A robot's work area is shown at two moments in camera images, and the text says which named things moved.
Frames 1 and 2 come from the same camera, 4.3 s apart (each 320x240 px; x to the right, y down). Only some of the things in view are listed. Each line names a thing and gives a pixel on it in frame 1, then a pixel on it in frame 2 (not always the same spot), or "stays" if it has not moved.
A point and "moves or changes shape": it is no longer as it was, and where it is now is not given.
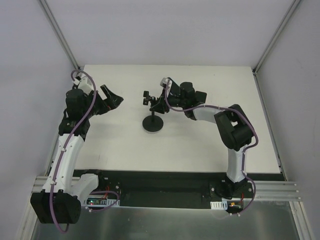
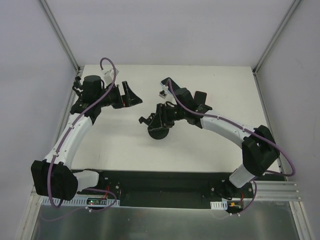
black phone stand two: (152, 123) moves or changes shape
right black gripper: (162, 100) -> (159, 117)
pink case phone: (200, 97) stays
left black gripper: (102, 100) -> (120, 97)
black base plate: (174, 189) stays
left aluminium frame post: (60, 33) stays
